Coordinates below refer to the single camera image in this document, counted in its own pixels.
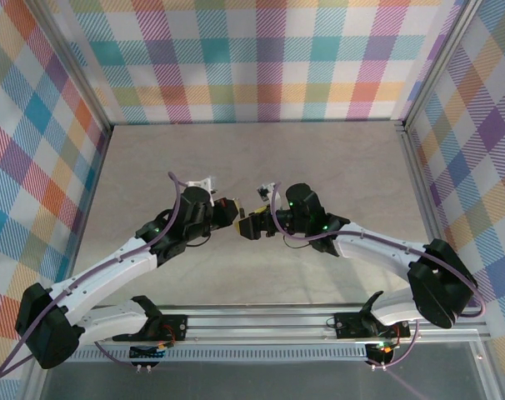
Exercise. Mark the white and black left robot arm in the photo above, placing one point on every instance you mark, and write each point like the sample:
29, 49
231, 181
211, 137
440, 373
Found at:
106, 271

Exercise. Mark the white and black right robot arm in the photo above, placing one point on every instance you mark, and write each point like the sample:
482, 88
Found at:
373, 252

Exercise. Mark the long aluminium base rail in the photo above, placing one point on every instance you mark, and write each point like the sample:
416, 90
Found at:
256, 323

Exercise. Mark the aluminium frame side rail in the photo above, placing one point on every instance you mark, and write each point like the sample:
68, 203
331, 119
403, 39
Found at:
419, 179
92, 183

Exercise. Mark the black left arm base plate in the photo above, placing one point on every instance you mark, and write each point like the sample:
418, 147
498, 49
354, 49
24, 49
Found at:
177, 327

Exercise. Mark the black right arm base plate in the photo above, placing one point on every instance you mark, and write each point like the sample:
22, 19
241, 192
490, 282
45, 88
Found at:
348, 325

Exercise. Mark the aluminium frame post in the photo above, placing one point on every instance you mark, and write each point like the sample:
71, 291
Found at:
438, 62
75, 62

